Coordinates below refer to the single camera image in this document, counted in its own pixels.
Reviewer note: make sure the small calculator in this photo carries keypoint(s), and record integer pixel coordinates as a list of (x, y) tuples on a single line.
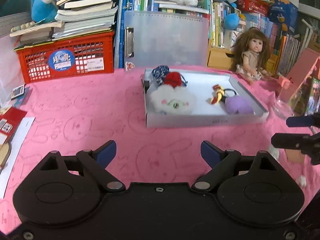
[(18, 92)]

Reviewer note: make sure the row of upright books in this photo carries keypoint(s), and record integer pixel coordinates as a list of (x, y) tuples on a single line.
[(217, 25)]

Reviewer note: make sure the small red plastic basket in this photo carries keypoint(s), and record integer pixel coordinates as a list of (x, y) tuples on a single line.
[(252, 5)]

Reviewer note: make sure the red booklet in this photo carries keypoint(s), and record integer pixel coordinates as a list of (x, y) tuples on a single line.
[(15, 115)]

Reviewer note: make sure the pink printed tablecloth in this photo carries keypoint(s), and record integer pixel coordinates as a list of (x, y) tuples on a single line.
[(87, 120)]

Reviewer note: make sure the stack of books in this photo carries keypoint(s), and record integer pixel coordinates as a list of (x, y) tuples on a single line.
[(85, 17)]

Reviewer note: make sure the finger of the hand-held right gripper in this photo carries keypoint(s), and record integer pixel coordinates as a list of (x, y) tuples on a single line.
[(287, 141), (298, 121)]

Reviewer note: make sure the white paper sheet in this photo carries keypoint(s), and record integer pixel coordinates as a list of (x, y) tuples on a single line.
[(15, 155)]

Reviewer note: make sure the black elastic loop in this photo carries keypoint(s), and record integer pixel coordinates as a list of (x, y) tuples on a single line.
[(231, 89)]

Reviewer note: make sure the brown cardboard piece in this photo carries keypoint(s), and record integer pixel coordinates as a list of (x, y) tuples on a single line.
[(295, 156)]

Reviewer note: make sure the white paper scrap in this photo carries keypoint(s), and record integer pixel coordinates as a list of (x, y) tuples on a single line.
[(275, 153)]

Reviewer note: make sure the brown-haired baby doll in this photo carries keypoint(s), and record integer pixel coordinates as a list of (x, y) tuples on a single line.
[(250, 60)]

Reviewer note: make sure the blue white plush toy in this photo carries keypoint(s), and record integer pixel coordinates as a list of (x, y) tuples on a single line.
[(42, 7)]

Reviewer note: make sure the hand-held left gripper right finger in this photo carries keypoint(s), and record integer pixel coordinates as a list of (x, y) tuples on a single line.
[(211, 153)]

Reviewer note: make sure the blue cardboard carton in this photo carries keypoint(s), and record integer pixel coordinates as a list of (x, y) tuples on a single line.
[(283, 15)]

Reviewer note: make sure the clear crystal ornament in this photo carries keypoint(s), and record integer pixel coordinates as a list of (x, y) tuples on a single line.
[(130, 66)]

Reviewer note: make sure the red basket blue round sticker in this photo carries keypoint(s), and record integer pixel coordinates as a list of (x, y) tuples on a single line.
[(37, 70)]

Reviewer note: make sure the black binder clip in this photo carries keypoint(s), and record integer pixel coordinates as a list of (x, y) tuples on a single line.
[(146, 85)]

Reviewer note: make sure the pink cardboard toy house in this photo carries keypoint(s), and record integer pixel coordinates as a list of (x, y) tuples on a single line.
[(307, 62)]

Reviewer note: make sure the clear plastic clipboard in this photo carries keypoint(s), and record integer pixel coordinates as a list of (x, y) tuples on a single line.
[(170, 40)]

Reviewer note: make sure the wooden drawer box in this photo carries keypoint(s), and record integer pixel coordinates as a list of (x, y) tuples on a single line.
[(217, 57)]

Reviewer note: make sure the white plush doll red dress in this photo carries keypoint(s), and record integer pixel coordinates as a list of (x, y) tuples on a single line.
[(172, 100)]

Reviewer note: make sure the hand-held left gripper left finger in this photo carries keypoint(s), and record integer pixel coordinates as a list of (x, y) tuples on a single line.
[(106, 153)]

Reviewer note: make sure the wooden board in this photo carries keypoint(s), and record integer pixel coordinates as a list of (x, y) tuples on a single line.
[(5, 155)]

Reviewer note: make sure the white cardboard box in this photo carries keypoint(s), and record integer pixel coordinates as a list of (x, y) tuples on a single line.
[(205, 122)]

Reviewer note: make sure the blue floral fabric pouch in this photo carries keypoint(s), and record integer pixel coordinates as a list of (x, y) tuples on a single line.
[(160, 71)]

